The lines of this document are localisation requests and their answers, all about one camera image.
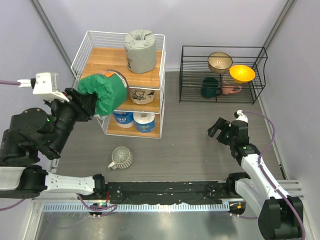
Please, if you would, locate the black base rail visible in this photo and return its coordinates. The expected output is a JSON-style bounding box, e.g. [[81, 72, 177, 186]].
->
[[82, 180, 247, 205]]

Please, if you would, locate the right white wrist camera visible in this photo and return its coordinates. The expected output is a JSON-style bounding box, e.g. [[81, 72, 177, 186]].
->
[[234, 110, 248, 123]]

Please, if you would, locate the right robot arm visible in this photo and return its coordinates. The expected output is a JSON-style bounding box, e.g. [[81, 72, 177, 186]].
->
[[207, 113, 306, 240]]

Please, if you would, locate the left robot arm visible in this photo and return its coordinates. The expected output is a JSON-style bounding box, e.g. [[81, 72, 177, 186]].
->
[[0, 88, 107, 200]]

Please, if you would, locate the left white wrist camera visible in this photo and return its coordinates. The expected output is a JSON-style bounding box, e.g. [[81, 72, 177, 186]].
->
[[17, 72, 70, 103]]

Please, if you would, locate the black wire rack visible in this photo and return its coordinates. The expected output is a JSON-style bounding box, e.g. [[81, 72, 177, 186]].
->
[[179, 45, 268, 104]]

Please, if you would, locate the brown glass bowl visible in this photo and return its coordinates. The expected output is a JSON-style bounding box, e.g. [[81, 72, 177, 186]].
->
[[207, 52, 233, 74]]

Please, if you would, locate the grey paper towel roll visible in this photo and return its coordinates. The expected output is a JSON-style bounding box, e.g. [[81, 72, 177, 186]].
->
[[124, 29, 157, 74]]

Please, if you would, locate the white roll blue wrapper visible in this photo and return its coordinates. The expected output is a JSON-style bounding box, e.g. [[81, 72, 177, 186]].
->
[[133, 112, 156, 133]]

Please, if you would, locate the slotted cable duct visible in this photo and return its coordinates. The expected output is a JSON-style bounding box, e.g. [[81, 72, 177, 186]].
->
[[42, 202, 230, 213]]

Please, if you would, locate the white wire wooden shelf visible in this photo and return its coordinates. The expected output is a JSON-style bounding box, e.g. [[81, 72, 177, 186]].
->
[[70, 30, 166, 139]]

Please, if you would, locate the purple cable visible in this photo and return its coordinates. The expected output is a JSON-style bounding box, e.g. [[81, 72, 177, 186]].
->
[[0, 79, 118, 217], [229, 111, 306, 240]]

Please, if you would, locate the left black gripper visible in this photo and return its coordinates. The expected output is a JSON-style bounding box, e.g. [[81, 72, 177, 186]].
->
[[48, 88, 101, 157]]

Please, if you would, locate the green paper roll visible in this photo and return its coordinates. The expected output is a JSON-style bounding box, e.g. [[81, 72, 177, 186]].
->
[[77, 69, 129, 120]]

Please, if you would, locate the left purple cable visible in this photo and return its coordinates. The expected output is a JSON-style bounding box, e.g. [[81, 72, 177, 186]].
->
[[0, 79, 118, 217]]

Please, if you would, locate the dark green mug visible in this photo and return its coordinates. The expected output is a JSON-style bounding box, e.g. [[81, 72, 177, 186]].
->
[[200, 77, 223, 99]]

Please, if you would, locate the yellow bowl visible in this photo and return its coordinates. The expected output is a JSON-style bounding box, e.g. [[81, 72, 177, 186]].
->
[[229, 64, 256, 84]]

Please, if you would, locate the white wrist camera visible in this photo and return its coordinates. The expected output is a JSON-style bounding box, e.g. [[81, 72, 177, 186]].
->
[[17, 72, 70, 103], [234, 110, 248, 123]]

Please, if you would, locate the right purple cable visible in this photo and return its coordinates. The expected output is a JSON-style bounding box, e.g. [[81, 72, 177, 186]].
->
[[229, 111, 306, 240]]

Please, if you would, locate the pink mug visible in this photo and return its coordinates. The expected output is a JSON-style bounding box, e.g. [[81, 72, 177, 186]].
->
[[221, 74, 242, 95]]

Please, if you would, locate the blue white plastic-wrapped roll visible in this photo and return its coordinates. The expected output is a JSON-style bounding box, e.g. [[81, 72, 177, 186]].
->
[[112, 111, 135, 129]]

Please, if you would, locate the brown paper roll with cartoon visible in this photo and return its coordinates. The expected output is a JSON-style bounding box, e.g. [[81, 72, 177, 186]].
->
[[129, 88, 155, 105]]

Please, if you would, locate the grey ribbed mug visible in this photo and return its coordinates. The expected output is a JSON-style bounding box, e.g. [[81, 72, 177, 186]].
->
[[108, 146, 134, 170]]

